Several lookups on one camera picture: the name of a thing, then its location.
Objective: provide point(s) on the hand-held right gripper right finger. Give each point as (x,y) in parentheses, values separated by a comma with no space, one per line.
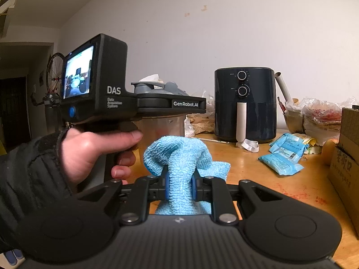
(193,186)

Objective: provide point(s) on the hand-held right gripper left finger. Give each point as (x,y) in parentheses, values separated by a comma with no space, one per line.
(167,185)

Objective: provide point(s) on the blue microfiber cloth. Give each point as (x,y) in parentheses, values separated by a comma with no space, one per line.
(179,157)

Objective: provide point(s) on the shaker bottle with grey lid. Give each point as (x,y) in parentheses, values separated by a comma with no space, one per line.
(162,129)

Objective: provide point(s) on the person's left forearm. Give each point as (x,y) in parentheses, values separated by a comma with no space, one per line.
(28,187)

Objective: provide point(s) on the person's left hand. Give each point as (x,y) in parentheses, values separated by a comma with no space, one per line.
(84,151)

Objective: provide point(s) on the white tissue pack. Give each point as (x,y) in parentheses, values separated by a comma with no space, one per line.
(153,79)

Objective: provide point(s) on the thin pale stick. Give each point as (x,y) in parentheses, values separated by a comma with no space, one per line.
(216,141)

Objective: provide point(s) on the small bag of white granules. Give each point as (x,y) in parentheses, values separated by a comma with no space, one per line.
(188,130)

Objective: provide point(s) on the crumpled bag with brown paper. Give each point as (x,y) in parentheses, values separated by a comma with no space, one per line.
(200,123)

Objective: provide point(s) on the blue plastic packet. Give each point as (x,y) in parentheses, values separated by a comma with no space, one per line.
(296,138)
(287,151)
(280,165)

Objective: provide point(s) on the dark blue air fryer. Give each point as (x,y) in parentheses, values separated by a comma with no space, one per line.
(258,117)

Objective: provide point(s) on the dark entrance door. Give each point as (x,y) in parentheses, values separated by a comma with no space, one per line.
(14,109)

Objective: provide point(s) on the yellow snack packet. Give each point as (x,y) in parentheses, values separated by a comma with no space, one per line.
(311,145)

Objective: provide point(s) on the white cardboard tube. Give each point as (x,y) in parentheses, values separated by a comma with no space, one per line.
(283,88)

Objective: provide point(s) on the orange citrus fruit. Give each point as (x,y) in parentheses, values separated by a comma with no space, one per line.
(329,152)

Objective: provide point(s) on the clear plastic food bag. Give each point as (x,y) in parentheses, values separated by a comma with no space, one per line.
(322,117)

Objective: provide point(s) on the large taped cardboard box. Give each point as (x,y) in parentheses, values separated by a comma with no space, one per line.
(346,168)

